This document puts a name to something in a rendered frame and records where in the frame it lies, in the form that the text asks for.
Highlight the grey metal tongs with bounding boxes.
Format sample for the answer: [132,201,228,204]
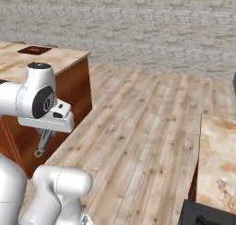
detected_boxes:
[33,128,58,159]

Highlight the light wooden counter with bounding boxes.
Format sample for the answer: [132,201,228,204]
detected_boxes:
[188,114,236,216]

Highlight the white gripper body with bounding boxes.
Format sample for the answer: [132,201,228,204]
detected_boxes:
[17,111,76,135]

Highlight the dark brown square tray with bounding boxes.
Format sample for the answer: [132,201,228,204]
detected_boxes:
[17,45,53,56]

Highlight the brown wooden island counter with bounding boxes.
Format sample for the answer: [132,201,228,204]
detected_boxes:
[0,41,93,180]

